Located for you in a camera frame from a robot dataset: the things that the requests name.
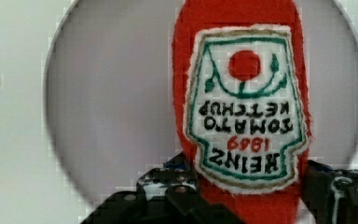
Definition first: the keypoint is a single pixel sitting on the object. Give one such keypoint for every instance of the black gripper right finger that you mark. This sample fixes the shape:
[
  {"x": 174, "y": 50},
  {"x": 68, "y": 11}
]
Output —
[{"x": 330, "y": 194}]

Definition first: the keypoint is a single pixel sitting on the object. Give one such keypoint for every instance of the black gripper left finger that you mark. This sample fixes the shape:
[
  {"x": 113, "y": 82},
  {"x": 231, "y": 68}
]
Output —
[{"x": 166, "y": 195}]

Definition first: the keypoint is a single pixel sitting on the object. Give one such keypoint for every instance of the red felt ketchup bottle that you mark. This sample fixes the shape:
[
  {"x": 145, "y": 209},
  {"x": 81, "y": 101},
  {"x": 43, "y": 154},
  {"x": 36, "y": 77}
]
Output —
[{"x": 240, "y": 97}]

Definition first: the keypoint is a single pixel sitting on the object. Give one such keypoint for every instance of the grey round plate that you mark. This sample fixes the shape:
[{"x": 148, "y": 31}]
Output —
[{"x": 109, "y": 89}]

